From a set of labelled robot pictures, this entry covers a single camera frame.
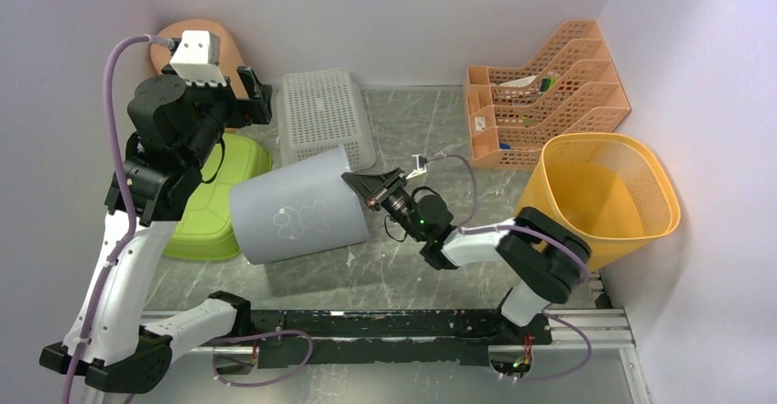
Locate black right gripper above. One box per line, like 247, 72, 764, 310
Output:
342, 168, 423, 242

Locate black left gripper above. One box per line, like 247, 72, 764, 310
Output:
163, 63, 274, 170

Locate white perforated plastic basket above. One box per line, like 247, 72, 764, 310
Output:
276, 68, 377, 170

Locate orange plastic bucket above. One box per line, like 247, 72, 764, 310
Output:
149, 18, 248, 112

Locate grey plastic bin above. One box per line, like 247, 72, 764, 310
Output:
228, 147, 369, 265

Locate green plastic tub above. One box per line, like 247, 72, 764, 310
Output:
163, 134, 272, 261

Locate yellow mesh waste basket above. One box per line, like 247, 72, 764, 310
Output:
516, 132, 681, 271

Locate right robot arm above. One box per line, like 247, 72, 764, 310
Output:
341, 169, 592, 344

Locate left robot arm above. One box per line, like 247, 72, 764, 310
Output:
38, 66, 272, 394

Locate white paper booklet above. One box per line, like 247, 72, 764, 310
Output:
499, 75, 537, 88

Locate coloured marker set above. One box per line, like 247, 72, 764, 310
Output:
538, 72, 560, 93

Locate orange plastic file organizer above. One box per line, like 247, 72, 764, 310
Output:
464, 19, 630, 170

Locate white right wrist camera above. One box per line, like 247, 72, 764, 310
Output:
407, 154, 429, 180

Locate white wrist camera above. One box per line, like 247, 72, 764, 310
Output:
407, 154, 429, 180
170, 30, 227, 87

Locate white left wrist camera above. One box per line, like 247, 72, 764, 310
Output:
170, 30, 227, 87

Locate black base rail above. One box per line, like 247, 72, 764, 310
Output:
252, 309, 552, 368

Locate aluminium frame rail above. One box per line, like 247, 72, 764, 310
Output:
139, 310, 636, 354

